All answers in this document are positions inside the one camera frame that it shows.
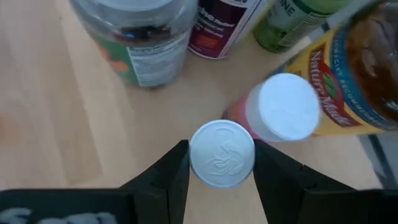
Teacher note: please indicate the white headache relief bottle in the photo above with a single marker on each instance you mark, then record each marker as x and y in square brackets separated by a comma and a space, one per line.
[217, 31]

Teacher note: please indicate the clear gummy vitamin bottle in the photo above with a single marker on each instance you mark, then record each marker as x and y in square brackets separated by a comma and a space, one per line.
[140, 46]

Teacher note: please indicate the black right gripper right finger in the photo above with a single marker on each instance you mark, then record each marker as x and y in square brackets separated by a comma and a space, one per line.
[295, 196]

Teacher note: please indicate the green medicine bottle green cap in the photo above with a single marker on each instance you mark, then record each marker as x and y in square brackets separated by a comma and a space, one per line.
[280, 28]

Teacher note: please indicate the pink Pepto Bismol bottle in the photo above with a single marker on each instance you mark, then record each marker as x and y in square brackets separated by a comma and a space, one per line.
[286, 105]

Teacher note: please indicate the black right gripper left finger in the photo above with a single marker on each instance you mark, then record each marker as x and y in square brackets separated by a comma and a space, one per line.
[164, 193]

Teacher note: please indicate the brown bottle yellow cap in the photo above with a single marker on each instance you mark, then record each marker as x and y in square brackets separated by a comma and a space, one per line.
[357, 77]

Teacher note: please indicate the wooden shelf black metal legs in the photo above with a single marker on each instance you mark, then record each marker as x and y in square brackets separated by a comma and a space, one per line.
[77, 124]

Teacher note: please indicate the small white medicine bottle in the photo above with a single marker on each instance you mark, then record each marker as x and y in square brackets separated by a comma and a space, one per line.
[222, 154]

